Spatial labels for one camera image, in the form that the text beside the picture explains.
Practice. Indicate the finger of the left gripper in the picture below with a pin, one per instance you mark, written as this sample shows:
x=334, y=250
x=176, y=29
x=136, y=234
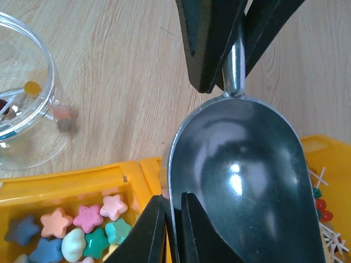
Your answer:
x=263, y=21
x=209, y=30

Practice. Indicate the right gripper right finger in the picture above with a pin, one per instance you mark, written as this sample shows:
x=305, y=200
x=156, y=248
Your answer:
x=201, y=242

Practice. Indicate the clear plastic jar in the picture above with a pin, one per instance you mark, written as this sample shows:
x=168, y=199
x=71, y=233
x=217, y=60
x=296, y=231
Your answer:
x=37, y=119

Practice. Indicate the metal scoop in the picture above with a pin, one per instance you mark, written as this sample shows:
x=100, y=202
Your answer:
x=243, y=162

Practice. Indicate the yellow bin with lollipops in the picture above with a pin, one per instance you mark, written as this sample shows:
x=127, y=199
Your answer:
x=328, y=161

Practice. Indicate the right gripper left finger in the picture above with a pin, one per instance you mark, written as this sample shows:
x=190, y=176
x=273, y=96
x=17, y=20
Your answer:
x=146, y=243

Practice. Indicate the yellow bin with gummies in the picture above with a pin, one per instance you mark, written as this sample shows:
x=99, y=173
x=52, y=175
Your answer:
x=155, y=176

